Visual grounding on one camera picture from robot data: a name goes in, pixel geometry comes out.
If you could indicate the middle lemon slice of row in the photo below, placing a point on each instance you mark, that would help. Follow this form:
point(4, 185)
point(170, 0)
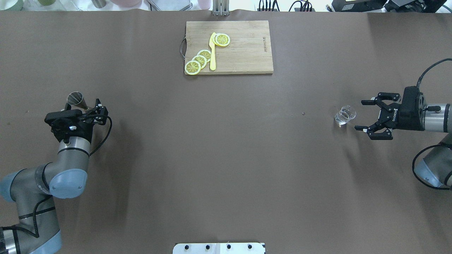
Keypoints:
point(202, 60)

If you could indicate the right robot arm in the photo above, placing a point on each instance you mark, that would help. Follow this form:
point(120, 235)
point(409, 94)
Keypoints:
point(409, 137)

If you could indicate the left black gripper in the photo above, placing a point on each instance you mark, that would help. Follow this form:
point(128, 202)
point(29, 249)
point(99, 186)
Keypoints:
point(83, 131)

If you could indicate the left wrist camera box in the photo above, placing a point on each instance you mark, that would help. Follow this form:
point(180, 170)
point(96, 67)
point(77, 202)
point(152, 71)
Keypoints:
point(62, 120)

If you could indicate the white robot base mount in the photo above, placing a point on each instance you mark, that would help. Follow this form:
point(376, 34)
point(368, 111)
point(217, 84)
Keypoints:
point(220, 248)

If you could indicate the lemon slice near knife tip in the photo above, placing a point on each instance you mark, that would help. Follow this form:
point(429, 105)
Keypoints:
point(222, 39)

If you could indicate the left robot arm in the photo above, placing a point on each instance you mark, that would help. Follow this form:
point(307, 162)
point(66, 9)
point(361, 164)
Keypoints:
point(33, 189)

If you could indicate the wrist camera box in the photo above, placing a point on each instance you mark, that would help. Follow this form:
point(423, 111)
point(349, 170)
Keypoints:
point(62, 120)
point(409, 116)

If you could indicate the end lemon slice of row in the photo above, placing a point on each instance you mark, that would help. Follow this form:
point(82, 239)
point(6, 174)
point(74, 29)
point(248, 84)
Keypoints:
point(192, 67)

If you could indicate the steel jigger measuring cup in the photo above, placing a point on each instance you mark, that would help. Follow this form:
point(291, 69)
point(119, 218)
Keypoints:
point(76, 99)

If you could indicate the aluminium frame post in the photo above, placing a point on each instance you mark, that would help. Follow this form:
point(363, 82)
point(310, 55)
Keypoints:
point(221, 8)

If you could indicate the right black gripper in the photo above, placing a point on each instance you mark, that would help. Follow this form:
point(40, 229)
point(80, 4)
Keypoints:
point(391, 115)

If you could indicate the clear glass cup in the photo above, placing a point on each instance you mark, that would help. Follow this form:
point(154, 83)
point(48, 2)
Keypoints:
point(345, 115)

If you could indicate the yellow plastic knife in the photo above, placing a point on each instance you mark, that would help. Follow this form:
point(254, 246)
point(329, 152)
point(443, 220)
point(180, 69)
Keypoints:
point(212, 64)

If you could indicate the wooden cutting board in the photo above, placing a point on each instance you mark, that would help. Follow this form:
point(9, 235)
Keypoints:
point(249, 52)

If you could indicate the upper lemon slice of row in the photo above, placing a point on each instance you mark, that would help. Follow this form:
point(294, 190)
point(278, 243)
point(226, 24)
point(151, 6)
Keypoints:
point(205, 53)

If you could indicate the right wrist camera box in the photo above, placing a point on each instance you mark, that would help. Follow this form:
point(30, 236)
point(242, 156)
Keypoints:
point(409, 116)

